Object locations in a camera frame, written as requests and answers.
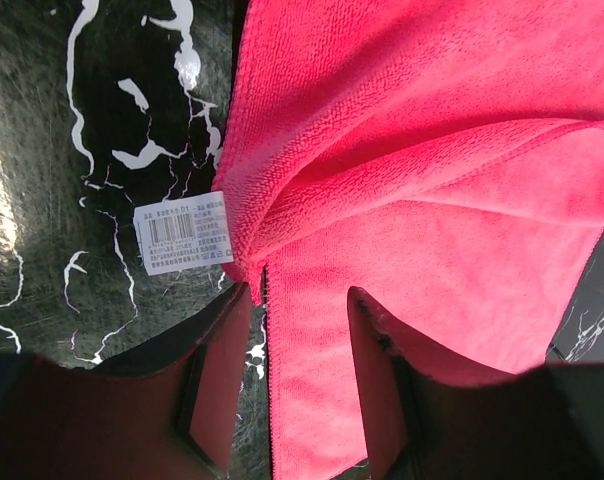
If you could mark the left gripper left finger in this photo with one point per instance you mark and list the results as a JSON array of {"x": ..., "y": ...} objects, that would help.
[{"x": 165, "y": 409}]

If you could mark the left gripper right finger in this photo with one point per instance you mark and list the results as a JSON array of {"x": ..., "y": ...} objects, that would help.
[{"x": 431, "y": 413}]

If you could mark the pink towel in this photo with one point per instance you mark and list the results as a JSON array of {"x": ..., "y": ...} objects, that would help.
[{"x": 445, "y": 156}]

